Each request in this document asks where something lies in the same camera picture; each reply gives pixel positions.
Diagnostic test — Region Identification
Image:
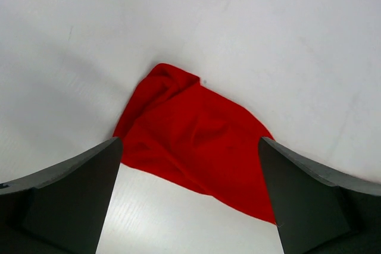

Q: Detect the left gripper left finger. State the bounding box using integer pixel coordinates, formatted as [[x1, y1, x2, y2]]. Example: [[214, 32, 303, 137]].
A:
[[1, 137, 123, 253]]

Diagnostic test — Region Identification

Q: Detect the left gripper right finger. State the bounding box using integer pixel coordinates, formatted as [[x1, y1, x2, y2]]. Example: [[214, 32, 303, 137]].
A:
[[258, 137, 380, 254]]

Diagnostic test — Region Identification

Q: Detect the red t shirt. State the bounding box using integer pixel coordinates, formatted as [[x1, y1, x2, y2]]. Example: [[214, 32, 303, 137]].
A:
[[113, 63, 276, 223]]

